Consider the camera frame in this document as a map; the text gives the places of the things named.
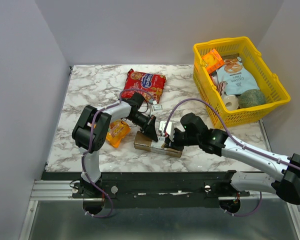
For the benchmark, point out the light blue chips bag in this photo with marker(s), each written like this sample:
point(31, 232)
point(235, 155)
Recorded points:
point(238, 78)

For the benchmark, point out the orange snack box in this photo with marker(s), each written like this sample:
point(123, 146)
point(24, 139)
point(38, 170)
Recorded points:
point(212, 61)

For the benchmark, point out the yellow plastic basket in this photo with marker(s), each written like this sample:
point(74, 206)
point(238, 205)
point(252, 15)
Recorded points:
point(268, 82)

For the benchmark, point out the red white striped packet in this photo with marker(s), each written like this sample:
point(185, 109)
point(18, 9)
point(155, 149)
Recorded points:
point(221, 88)

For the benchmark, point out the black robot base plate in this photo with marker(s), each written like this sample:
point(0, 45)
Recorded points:
point(145, 190)

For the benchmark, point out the red candy bag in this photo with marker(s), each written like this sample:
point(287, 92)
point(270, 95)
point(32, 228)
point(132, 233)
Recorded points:
point(149, 85)

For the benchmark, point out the yellow corn snack bag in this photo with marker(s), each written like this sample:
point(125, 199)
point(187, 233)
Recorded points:
point(116, 132)

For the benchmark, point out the white tape roll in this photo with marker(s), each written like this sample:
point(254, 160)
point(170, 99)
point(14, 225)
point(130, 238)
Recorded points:
point(231, 102)

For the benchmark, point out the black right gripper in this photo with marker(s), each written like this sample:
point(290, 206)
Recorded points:
point(175, 139)

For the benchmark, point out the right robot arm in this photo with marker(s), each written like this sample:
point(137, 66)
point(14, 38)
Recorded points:
point(278, 174)

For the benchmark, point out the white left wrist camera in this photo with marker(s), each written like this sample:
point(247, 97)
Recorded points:
point(155, 109)

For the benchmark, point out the brown cardboard express box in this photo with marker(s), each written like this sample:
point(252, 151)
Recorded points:
point(141, 142)

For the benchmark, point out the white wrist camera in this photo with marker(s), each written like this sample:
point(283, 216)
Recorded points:
point(155, 109)
point(167, 129)

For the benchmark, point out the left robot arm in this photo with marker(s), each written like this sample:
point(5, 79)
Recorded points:
point(90, 133)

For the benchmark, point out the green melon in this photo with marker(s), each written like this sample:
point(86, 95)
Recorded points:
point(251, 98)

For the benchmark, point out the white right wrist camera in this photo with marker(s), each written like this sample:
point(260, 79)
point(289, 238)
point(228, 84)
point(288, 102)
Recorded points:
point(167, 129)

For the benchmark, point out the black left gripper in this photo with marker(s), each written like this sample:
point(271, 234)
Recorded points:
point(149, 128)

